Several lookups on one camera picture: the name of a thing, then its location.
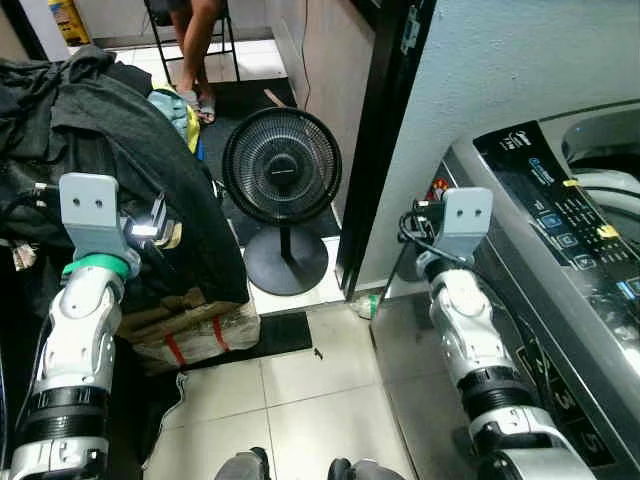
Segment black door frame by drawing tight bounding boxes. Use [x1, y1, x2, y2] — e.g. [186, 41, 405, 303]
[335, 0, 438, 301]

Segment black metal chair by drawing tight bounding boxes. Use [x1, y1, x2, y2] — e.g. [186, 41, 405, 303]
[143, 0, 241, 86]

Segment teal and yellow garment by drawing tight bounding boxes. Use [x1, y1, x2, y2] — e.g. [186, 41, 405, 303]
[148, 88, 201, 156]

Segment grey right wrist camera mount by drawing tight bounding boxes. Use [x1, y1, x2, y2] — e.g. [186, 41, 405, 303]
[440, 187, 494, 264]

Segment grey top-loading washing machine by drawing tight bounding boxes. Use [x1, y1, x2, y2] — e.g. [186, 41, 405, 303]
[368, 100, 640, 480]

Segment small green-capped bottle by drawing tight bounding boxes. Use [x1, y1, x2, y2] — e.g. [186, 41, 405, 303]
[350, 293, 383, 321]

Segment person's bare legs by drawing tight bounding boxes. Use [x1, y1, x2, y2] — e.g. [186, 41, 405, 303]
[165, 0, 226, 126]

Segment yellow package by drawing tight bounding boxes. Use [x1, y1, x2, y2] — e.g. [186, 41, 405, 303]
[48, 0, 91, 46]

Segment cardboard bundle with red tape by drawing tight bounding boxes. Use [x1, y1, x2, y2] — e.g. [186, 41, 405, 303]
[118, 288, 261, 376]

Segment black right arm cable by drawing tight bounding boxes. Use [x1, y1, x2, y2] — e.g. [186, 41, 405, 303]
[398, 205, 471, 269]

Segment black standing fan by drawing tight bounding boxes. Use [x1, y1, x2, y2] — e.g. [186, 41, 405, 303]
[221, 107, 344, 297]

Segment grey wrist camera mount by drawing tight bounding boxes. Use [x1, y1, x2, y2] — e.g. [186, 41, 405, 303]
[58, 172, 143, 265]
[440, 187, 494, 264]

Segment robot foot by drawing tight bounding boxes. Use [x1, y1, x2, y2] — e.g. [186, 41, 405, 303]
[215, 447, 271, 480]
[330, 458, 406, 480]

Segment small black floor mat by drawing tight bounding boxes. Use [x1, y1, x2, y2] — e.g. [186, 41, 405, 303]
[185, 312, 314, 366]

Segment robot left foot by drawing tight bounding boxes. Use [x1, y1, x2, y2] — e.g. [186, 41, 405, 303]
[215, 447, 271, 480]

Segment dark clothes pile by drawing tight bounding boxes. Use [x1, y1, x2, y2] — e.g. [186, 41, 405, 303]
[0, 45, 251, 311]

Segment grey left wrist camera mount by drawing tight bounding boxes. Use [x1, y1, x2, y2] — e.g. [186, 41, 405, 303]
[58, 172, 143, 265]

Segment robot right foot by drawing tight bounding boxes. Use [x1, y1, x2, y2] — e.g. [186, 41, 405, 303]
[330, 458, 406, 480]

